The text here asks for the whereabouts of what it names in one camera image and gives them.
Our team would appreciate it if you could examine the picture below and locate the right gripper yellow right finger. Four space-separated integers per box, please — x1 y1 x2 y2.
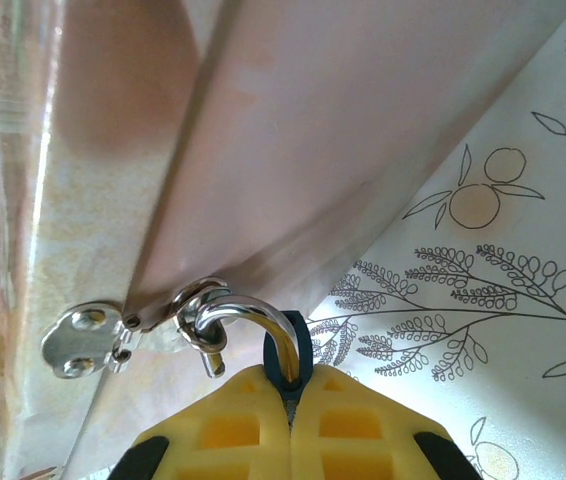
292 363 485 480

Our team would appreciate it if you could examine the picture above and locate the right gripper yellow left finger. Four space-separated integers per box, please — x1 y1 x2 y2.
112 363 294 480

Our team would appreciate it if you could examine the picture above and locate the blue padlock silver shackle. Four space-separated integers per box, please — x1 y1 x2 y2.
176 293 315 404

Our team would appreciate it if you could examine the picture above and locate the pink fairy picture box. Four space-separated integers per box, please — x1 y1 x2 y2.
0 0 566 480

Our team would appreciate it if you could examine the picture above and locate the silver metal hasp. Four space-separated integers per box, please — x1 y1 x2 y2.
40 277 230 382

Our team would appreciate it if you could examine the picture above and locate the floral patterned table covering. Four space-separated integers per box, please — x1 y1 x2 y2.
306 0 566 480

